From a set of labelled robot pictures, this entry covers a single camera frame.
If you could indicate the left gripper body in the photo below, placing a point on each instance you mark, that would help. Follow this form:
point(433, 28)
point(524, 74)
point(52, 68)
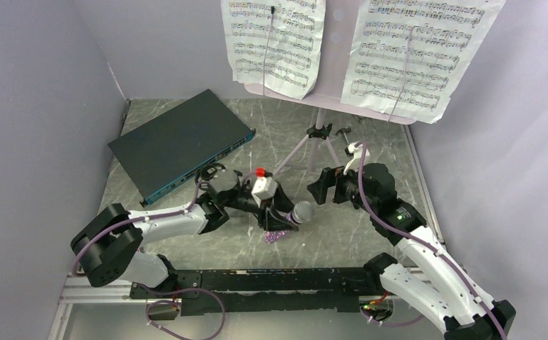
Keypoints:
point(254, 205)

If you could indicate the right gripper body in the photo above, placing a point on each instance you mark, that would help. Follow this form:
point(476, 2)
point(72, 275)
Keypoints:
point(347, 186)

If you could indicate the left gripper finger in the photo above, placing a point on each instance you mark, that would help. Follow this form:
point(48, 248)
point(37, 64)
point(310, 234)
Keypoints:
point(276, 221)
point(283, 203)

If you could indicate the purple glitter microphone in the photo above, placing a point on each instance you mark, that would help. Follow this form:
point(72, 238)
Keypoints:
point(303, 212)

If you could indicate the sheet music page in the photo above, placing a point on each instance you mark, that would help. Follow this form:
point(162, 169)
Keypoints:
point(275, 44)
point(407, 57)

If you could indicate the sheet music top page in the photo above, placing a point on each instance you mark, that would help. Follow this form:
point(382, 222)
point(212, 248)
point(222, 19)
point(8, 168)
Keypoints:
point(275, 44)

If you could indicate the lilac perforated music stand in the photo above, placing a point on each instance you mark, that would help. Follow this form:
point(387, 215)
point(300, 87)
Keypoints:
point(339, 26)

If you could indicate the black tripod microphone stand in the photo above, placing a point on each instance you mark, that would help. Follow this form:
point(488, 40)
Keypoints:
point(213, 173)

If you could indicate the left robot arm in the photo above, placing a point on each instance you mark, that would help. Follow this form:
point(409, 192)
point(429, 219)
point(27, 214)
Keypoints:
point(110, 246)

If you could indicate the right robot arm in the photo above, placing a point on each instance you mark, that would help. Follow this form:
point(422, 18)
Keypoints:
point(451, 300)

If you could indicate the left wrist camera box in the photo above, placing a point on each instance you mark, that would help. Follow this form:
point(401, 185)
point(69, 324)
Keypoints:
point(264, 187)

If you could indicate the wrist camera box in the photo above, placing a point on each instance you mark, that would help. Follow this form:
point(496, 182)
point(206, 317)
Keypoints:
point(355, 152)
point(264, 187)

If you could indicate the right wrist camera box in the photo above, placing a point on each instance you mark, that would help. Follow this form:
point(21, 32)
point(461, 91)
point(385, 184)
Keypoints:
point(355, 152)

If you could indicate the black handled hammer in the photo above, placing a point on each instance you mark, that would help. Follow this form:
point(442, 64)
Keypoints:
point(344, 132)

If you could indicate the black network switch box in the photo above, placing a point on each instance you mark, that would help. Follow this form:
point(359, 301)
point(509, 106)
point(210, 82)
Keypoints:
point(170, 149)

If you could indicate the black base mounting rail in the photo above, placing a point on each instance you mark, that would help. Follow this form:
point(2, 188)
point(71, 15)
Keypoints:
point(343, 289)

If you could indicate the aluminium frame rail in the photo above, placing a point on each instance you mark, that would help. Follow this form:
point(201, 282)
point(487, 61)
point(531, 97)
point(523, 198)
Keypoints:
point(78, 290)

